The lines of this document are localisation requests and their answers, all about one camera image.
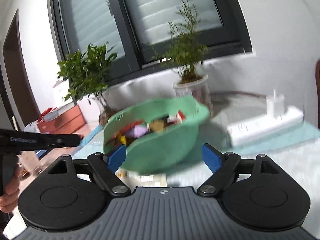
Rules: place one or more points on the white power strip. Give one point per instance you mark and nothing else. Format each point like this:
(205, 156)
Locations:
(259, 127)

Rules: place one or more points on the dark wooden door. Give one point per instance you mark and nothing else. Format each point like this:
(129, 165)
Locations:
(18, 99)

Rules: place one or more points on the patterned drinking glass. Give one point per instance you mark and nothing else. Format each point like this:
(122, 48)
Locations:
(30, 164)

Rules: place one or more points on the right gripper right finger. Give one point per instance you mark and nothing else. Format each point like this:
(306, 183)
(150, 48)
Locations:
(223, 167)

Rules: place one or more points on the dark wooden chair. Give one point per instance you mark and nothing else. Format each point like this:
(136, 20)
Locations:
(317, 78)

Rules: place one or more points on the leafy plant in glass vase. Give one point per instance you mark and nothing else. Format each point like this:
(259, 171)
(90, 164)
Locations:
(87, 75)

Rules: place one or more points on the snacks inside bowl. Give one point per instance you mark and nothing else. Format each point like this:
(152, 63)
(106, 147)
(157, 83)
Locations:
(137, 129)

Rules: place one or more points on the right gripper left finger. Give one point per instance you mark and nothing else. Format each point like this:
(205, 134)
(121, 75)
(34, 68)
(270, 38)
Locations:
(104, 167)

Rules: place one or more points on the white USB charger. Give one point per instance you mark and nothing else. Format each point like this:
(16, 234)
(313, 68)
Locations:
(275, 105)

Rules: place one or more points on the dark framed window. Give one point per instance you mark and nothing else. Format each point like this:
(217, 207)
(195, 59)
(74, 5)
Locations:
(137, 30)

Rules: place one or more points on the orange storage boxes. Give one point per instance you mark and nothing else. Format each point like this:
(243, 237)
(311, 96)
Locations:
(68, 122)

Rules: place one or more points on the person's left hand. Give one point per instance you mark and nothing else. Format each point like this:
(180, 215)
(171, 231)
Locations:
(11, 193)

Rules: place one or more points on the gold snack pouch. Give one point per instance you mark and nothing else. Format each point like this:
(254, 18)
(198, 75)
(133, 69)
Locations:
(133, 179)

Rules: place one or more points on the feathery plant in white pot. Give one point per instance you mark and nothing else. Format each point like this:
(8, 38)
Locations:
(184, 53)

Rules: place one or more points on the green plastic snack bowl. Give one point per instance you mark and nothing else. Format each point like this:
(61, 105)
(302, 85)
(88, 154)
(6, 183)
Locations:
(158, 151)

